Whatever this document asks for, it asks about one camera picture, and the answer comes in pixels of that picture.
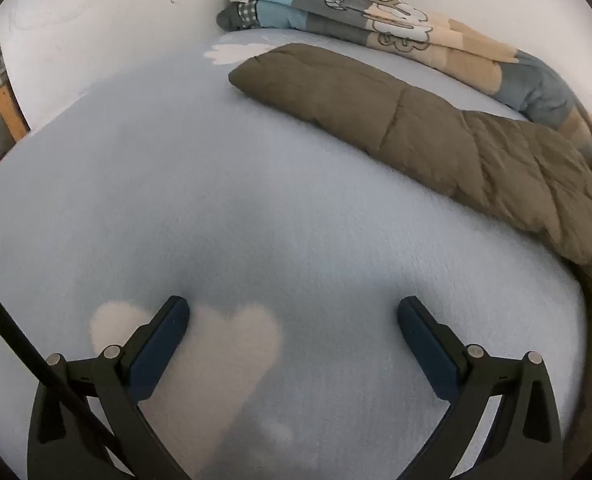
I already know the patchwork fleece blanket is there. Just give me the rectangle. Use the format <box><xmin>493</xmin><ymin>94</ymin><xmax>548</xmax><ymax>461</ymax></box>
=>
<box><xmin>216</xmin><ymin>0</ymin><xmax>592</xmax><ymax>153</ymax></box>

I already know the black cable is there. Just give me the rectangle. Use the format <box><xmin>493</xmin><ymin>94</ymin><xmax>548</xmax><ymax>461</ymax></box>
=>
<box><xmin>0</xmin><ymin>267</ymin><xmax>126</xmax><ymax>461</ymax></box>

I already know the olive quilted puffer jacket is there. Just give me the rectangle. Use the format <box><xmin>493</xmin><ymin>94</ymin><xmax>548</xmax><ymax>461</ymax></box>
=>
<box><xmin>228</xmin><ymin>43</ymin><xmax>592</xmax><ymax>308</ymax></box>

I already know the wooden shelf unit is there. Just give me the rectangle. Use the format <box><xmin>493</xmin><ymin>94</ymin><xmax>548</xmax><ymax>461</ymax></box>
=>
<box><xmin>0</xmin><ymin>25</ymin><xmax>30</xmax><ymax>161</ymax></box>

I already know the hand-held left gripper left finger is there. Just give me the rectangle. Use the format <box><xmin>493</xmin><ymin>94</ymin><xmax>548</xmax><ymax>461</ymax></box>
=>
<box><xmin>27</xmin><ymin>296</ymin><xmax>191</xmax><ymax>480</ymax></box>

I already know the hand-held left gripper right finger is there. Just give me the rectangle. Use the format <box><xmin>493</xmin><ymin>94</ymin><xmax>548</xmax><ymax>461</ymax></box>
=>
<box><xmin>397</xmin><ymin>296</ymin><xmax>563</xmax><ymax>480</ymax></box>

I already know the light blue bed sheet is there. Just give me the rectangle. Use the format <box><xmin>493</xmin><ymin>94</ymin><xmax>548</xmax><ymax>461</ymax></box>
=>
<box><xmin>0</xmin><ymin>30</ymin><xmax>592</xmax><ymax>480</ymax></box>

